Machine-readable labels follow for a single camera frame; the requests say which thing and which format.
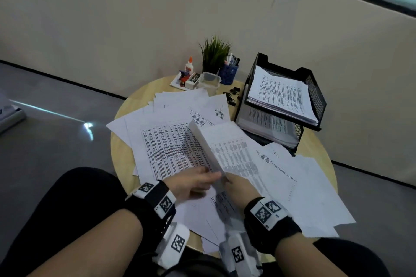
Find black left wrist band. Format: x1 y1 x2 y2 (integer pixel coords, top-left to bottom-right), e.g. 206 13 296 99
125 179 178 238

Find white tray with stapler items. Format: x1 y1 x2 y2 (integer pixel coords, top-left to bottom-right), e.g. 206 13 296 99
169 71 199 91

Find white box black label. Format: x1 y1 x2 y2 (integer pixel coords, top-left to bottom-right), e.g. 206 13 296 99
185 73 201 89

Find person's right forearm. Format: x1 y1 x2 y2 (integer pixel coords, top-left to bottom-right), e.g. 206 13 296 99
274 238 347 277

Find clear plastic box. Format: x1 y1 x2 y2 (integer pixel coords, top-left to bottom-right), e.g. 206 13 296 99
197 71 221 96

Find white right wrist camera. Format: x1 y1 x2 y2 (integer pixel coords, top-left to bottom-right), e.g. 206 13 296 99
219 233 262 277

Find round wooden table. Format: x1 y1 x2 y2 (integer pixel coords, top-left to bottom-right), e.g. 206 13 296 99
110 74 338 263

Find blue mesh pen holder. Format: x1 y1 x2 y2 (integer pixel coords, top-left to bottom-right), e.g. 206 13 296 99
218 64 240 86

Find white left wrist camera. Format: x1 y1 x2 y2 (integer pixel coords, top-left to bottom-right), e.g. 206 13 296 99
153 221 191 269

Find black mesh paper tray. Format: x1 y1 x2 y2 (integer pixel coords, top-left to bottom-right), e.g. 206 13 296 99
234 52 327 157

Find black wrist band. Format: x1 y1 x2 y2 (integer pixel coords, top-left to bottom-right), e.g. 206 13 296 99
125 179 178 238
244 196 303 254

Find pile of printed papers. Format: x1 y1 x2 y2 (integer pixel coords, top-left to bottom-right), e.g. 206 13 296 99
106 88 357 254

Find heap of black binder clips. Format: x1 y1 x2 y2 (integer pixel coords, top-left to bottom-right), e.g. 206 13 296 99
223 87 243 107

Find person's right hand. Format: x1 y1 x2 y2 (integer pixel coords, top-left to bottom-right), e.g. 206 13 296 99
224 172 266 212

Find person's left hand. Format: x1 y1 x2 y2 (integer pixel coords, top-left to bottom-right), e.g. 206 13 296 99
164 166 222 203

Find black right wrist band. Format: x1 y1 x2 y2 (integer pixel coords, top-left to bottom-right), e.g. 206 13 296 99
244 196 303 254

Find green potted plant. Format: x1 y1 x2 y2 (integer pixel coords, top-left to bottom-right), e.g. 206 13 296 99
199 35 232 74

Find person's left forearm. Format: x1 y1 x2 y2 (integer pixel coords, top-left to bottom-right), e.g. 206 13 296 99
27 208 143 277

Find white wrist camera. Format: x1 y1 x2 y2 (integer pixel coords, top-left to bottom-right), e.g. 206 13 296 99
219 233 262 277
153 221 191 269

